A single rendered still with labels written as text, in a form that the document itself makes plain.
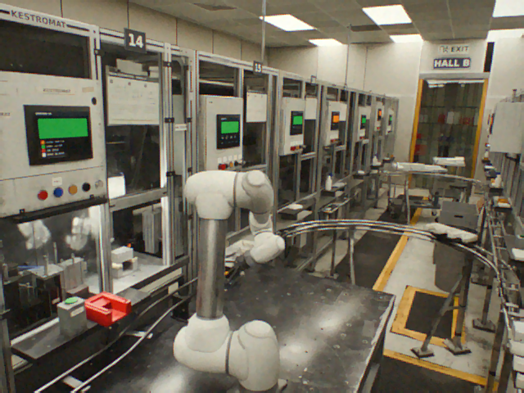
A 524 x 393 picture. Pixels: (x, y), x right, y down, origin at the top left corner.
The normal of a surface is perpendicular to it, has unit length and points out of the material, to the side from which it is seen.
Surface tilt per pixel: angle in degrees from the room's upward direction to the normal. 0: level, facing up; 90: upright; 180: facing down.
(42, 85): 90
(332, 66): 90
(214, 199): 86
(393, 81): 90
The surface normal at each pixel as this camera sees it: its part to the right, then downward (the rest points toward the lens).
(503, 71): -0.47, 0.18
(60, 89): 0.88, 0.13
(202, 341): -0.07, -0.02
